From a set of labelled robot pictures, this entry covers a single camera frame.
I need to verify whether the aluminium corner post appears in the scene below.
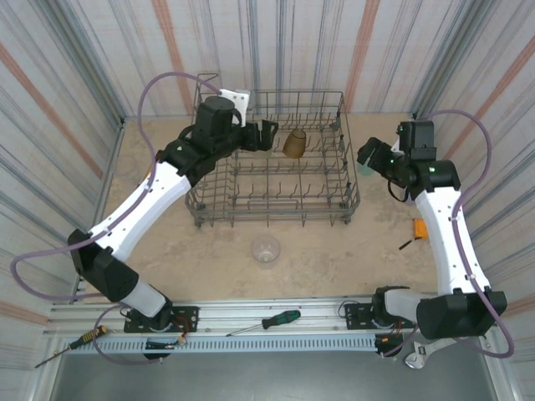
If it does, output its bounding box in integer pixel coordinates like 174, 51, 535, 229
62, 0, 126, 124

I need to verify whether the long aluminium mounting rail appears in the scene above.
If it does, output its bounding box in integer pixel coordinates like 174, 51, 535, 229
43, 297, 501, 338

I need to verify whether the aluminium floor edge rail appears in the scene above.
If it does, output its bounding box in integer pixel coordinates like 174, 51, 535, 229
98, 119, 126, 210

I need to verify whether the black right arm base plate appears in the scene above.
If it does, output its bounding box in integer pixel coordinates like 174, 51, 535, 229
341, 301, 419, 331

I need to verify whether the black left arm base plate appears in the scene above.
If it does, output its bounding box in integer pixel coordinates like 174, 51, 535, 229
124, 306, 201, 335

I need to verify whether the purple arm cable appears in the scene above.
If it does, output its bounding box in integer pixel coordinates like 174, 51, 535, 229
10, 71, 222, 365
382, 109, 515, 359

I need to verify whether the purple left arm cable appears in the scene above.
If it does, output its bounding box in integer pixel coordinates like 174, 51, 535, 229
10, 71, 222, 365

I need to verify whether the perforated grey cable duct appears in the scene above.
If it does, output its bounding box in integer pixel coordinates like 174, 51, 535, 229
62, 333, 380, 355

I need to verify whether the yellow black screwdriver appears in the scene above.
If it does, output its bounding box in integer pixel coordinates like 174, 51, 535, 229
33, 324, 109, 369

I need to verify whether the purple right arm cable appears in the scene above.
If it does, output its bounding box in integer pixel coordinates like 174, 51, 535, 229
382, 109, 515, 359

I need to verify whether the grey wire dish rack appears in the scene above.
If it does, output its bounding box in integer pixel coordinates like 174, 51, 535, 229
183, 73, 363, 230

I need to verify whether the green black screwdriver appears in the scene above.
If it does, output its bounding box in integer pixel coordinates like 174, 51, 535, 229
225, 309, 302, 338

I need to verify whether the amber glass cup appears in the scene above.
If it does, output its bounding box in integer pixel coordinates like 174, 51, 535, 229
282, 128, 308, 160

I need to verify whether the silver adjustable wrench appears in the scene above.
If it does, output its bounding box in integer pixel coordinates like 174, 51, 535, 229
403, 337, 456, 371

